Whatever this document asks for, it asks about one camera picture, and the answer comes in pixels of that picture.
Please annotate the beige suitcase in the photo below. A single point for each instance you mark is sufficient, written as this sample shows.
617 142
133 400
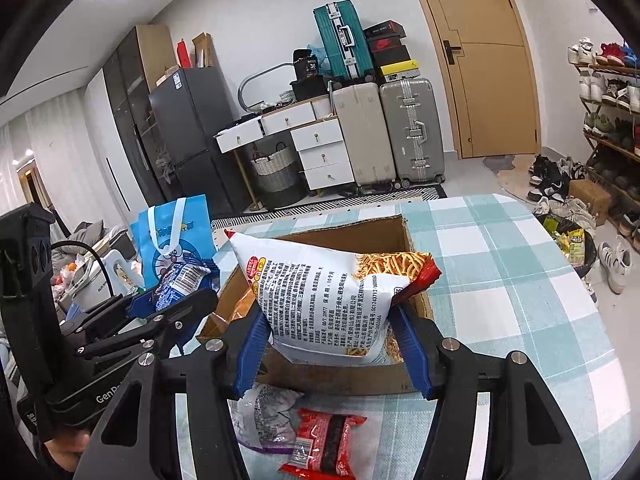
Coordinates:
365 135

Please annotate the white appliance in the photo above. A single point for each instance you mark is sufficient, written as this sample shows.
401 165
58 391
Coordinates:
90 280

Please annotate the small cardboard box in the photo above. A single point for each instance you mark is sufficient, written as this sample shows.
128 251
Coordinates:
590 200

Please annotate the brown cardboard box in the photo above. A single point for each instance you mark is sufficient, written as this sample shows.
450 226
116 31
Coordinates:
330 380

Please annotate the white fries snack bag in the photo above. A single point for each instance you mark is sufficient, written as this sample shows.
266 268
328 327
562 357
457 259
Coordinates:
310 300

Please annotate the teal checked tablecloth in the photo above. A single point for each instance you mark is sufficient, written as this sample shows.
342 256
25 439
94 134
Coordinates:
500 310

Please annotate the woven basket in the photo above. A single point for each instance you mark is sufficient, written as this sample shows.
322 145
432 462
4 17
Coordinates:
277 175

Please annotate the yellow black shoe box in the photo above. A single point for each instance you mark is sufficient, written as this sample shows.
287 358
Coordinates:
397 71

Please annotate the white drawer cabinet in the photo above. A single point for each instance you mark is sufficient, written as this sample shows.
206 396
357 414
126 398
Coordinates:
320 155

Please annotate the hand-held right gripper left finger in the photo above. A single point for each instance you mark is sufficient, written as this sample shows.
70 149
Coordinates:
250 355

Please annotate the black trash bin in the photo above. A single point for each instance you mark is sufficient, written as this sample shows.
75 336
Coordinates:
587 255

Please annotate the white curtain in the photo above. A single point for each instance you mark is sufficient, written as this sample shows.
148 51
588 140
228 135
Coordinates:
50 160

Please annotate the wooden door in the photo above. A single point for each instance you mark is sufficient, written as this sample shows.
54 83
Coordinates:
490 85

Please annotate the black shoe box red logo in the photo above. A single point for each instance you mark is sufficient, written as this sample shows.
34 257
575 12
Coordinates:
387 46

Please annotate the dark glass cabinet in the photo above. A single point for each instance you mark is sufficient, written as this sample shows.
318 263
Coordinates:
130 110

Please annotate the red flat box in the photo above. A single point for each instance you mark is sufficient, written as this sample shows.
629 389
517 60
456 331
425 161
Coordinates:
183 54

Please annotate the pile of sneakers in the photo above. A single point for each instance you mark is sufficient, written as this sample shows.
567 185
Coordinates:
570 207

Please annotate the silver suitcase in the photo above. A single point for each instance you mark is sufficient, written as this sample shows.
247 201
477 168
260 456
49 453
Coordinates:
410 130

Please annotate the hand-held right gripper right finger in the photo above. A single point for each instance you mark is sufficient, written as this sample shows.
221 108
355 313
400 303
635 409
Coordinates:
415 355

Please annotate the dark grey fridge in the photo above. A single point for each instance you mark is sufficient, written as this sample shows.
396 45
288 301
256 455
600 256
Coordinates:
200 125

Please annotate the wooden shoe rack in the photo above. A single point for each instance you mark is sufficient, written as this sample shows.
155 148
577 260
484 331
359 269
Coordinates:
607 67

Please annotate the grey cloth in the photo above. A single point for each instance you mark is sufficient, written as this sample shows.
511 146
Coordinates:
90 232

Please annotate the beige grey doormat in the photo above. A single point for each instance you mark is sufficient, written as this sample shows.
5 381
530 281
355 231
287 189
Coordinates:
520 175

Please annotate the black white patterned rug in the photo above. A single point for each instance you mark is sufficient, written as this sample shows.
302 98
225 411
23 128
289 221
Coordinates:
375 195

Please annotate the red black snack packet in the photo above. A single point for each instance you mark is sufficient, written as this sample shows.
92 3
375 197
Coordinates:
325 440

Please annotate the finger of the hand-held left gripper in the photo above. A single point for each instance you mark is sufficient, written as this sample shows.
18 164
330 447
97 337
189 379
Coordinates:
142 305
185 317

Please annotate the shoe rack with shoes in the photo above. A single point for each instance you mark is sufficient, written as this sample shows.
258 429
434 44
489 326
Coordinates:
595 87

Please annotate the blue snack packet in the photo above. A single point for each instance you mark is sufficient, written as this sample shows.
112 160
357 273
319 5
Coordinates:
182 280

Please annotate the grey purple snack packet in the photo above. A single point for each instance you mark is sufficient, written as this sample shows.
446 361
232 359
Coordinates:
267 417

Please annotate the teal suitcase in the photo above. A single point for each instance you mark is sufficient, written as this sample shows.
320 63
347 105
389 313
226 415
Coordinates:
340 40

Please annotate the black labelled box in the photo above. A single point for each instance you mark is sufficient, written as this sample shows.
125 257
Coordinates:
307 65

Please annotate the blue cartoon gift bag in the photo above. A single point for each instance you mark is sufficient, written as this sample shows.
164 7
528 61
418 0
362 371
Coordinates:
170 230

